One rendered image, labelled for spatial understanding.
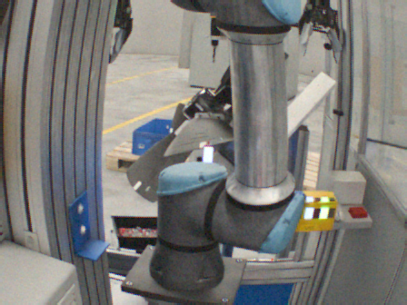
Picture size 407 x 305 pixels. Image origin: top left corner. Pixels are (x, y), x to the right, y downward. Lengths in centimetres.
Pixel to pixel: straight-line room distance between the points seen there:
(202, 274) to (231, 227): 15
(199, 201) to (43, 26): 47
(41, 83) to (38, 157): 9
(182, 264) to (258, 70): 40
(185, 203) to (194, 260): 12
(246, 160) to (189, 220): 16
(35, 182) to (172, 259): 41
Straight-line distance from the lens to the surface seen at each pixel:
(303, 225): 141
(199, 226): 90
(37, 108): 60
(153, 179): 176
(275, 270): 150
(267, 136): 78
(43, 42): 59
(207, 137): 152
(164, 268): 97
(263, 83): 75
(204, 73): 930
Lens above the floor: 156
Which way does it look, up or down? 16 degrees down
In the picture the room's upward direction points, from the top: 4 degrees clockwise
